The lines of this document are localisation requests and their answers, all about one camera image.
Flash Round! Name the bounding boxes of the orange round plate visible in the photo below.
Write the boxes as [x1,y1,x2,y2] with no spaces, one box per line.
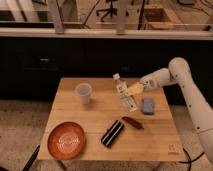
[47,122,86,160]

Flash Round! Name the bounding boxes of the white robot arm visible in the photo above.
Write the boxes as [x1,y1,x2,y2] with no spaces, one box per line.
[125,57,213,164]

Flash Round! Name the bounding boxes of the wooden table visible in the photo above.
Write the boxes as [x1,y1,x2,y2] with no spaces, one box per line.
[38,78,184,162]

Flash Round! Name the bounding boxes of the clear plastic bottle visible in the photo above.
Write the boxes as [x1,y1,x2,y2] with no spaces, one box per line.
[113,73,137,112]

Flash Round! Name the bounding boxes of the black rectangular case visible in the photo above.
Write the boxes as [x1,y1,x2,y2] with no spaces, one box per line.
[101,120,124,148]

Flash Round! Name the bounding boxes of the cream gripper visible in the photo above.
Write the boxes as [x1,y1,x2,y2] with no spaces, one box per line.
[125,76,156,97]

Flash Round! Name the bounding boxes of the blue sponge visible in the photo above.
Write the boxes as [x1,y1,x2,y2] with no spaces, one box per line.
[142,98,154,115]

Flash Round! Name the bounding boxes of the black cable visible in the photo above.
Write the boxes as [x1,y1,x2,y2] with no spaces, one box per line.
[179,148,206,171]

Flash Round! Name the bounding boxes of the black office chair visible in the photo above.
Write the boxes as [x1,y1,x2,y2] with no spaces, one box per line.
[96,0,117,22]

